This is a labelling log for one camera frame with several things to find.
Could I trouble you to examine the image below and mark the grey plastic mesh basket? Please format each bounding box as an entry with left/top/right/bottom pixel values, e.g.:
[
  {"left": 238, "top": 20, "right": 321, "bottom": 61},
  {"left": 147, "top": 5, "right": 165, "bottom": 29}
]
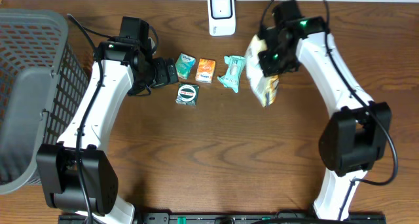
[{"left": 1, "top": 9, "right": 88, "bottom": 195}]

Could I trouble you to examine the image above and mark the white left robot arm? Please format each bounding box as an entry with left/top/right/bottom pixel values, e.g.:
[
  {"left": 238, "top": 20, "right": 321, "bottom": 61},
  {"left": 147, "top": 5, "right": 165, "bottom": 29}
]
[{"left": 36, "top": 38, "right": 178, "bottom": 223}]

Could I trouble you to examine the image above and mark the white barcode scanner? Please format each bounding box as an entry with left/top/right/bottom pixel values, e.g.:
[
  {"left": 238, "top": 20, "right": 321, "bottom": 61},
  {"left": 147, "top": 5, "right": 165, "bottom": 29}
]
[{"left": 207, "top": 0, "right": 236, "bottom": 37}]

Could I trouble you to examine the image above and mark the teal tissue pack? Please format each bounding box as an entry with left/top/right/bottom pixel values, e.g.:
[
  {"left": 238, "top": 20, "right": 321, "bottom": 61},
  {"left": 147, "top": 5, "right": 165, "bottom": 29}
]
[{"left": 175, "top": 53, "right": 196, "bottom": 79}]

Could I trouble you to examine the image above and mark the mint green wipes pack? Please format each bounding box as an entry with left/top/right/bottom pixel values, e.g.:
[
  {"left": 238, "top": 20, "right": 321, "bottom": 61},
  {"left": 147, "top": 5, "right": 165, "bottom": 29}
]
[{"left": 217, "top": 56, "right": 246, "bottom": 93}]

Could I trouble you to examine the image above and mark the yellow snack bag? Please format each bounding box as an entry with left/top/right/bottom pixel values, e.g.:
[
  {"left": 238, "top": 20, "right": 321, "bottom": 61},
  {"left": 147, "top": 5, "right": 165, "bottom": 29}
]
[{"left": 245, "top": 34, "right": 279, "bottom": 107}]

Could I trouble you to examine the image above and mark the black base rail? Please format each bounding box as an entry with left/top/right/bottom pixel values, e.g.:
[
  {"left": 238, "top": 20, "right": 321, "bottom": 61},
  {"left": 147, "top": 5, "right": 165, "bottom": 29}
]
[{"left": 58, "top": 211, "right": 387, "bottom": 224}]

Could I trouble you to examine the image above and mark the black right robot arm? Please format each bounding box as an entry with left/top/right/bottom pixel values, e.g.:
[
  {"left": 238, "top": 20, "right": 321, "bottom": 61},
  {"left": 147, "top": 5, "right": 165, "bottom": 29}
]
[{"left": 253, "top": 0, "right": 393, "bottom": 221}]

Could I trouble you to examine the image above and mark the orange tissue pack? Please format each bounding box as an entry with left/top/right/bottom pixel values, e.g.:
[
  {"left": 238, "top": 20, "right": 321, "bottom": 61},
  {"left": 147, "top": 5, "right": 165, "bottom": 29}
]
[{"left": 195, "top": 58, "right": 216, "bottom": 83}]

